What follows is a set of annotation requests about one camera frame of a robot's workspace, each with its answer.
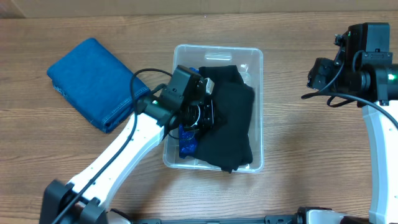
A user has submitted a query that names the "blue glitter cloth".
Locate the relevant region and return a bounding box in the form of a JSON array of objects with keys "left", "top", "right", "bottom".
[{"left": 178, "top": 124, "right": 198, "bottom": 159}]

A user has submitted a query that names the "black cloth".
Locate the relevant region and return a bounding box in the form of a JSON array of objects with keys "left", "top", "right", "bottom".
[
  {"left": 199, "top": 65, "right": 244, "bottom": 84},
  {"left": 194, "top": 83, "right": 255, "bottom": 172}
]

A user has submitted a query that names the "teal towel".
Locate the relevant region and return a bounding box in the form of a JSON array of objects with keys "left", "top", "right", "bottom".
[{"left": 47, "top": 38, "right": 133, "bottom": 133}]

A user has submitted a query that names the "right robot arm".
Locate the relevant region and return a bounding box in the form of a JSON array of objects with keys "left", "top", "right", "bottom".
[{"left": 297, "top": 22, "right": 397, "bottom": 223}]

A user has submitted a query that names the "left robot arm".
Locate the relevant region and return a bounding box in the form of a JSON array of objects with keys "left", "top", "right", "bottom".
[{"left": 39, "top": 65, "right": 215, "bottom": 224}]

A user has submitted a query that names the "clear plastic container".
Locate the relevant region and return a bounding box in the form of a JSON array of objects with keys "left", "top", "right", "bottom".
[{"left": 163, "top": 44, "right": 264, "bottom": 173}]

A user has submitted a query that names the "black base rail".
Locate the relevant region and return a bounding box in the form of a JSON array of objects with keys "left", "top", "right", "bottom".
[{"left": 108, "top": 207, "right": 352, "bottom": 224}]

